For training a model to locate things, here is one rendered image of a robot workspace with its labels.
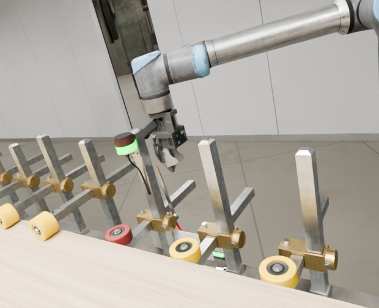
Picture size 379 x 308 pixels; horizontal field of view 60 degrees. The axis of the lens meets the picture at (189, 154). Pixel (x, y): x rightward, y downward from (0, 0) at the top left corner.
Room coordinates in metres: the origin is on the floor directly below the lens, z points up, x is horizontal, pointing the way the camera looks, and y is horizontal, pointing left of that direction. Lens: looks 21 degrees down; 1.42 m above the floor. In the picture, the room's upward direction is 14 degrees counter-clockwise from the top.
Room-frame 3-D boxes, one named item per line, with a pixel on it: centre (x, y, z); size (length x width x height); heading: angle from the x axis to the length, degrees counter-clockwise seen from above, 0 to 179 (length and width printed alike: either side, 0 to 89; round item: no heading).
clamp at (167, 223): (0.98, 0.17, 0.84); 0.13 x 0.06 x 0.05; 52
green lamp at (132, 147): (0.93, 0.18, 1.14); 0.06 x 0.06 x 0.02
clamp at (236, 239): (0.82, -0.03, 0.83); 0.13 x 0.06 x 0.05; 52
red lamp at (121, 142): (0.93, 0.18, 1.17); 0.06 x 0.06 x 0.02
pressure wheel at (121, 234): (0.87, 0.27, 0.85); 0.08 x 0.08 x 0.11
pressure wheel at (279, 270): (0.56, -0.12, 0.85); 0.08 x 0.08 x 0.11
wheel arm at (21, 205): (1.31, 0.56, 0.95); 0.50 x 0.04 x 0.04; 142
